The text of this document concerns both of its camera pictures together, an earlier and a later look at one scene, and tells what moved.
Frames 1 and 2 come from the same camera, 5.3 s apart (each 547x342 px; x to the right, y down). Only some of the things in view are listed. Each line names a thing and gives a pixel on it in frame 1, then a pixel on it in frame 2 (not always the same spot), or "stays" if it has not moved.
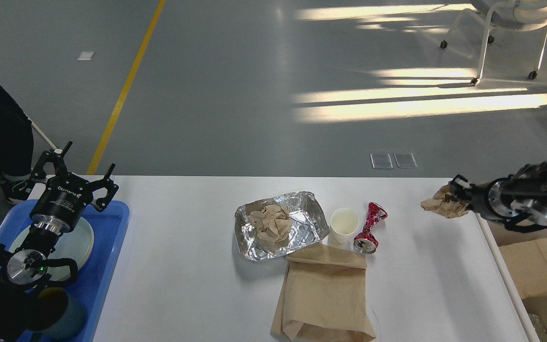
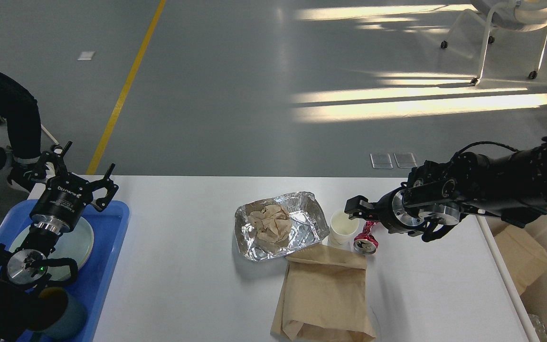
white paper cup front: (344, 222) stays
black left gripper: (66, 194) stays
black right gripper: (491, 201) to (391, 212)
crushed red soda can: (365, 242) stays
